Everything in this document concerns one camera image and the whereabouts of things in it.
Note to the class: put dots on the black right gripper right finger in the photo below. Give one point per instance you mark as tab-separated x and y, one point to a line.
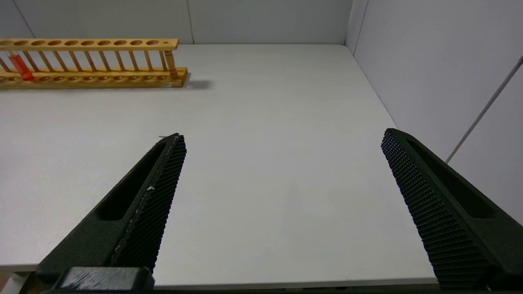
457	212

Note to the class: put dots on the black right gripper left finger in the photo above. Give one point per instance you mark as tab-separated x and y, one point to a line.
122	228

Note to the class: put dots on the red pigment test tube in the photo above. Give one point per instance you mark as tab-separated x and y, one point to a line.
20	67

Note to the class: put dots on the wooden test tube rack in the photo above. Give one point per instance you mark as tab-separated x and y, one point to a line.
94	42

